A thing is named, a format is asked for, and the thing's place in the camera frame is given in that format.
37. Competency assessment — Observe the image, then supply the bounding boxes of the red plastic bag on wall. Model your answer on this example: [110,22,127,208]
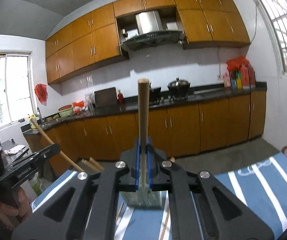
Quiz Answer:
[34,83,48,106]

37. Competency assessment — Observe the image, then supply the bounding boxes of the lower wooden kitchen cabinets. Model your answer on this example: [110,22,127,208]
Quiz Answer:
[20,81,268,178]

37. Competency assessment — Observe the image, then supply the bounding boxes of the red sauce bottle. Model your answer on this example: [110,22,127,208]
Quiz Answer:
[117,90,124,104]

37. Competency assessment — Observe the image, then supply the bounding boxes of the chopstick bundle left in holder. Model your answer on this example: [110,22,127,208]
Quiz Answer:
[30,116,105,173]

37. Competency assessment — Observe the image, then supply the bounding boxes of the steel range hood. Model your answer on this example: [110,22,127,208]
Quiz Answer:
[116,7,186,51]

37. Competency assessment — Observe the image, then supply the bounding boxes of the black lidded pot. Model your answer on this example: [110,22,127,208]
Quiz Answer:
[167,77,190,98]

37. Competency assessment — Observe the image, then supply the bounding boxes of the person left hand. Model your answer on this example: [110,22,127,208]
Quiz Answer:
[0,187,32,231]

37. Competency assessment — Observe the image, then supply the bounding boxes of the blue white striped tablecloth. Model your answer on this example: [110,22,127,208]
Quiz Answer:
[34,150,287,239]

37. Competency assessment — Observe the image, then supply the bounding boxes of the green perforated utensil holder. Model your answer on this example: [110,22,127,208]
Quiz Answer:
[120,189,165,209]

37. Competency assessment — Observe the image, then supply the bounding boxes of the red bags and boxes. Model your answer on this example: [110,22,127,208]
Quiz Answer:
[224,56,256,90]

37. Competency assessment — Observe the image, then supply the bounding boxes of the dark cutting board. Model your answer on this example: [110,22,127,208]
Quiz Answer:
[94,87,118,108]

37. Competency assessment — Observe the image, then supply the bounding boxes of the wooden kitchen cabinets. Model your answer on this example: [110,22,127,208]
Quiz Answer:
[20,81,268,178]
[45,0,250,84]

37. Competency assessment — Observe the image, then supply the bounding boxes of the green bowl with red lid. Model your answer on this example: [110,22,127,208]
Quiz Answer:
[58,105,74,118]

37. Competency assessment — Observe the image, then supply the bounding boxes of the left window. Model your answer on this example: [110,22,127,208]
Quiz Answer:
[0,53,36,127]

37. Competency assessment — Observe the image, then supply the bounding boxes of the yellow detergent bottle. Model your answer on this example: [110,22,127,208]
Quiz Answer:
[28,114,36,129]

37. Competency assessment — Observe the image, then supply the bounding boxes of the upper wooden kitchen cabinets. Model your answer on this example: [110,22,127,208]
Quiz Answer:
[45,0,250,84]

